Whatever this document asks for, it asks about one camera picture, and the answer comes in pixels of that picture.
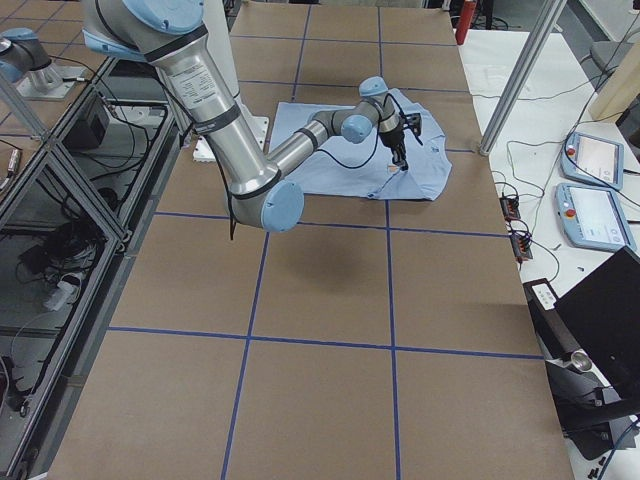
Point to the near teach pendant tablet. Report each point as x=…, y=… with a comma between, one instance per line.
x=592, y=217

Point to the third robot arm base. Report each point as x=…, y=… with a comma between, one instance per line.
x=28, y=66

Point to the far teach pendant tablet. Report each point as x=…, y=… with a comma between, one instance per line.
x=593, y=160

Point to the teach pendant tablet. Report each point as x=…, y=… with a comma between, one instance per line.
x=592, y=217
x=593, y=160

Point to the aluminium frame post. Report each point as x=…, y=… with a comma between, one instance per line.
x=533, y=46

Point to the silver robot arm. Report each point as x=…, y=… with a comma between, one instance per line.
x=172, y=37

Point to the red cylinder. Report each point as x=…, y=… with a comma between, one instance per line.
x=464, y=21

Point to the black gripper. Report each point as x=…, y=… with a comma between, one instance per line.
x=392, y=138

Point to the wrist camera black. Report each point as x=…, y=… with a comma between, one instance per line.
x=413, y=123

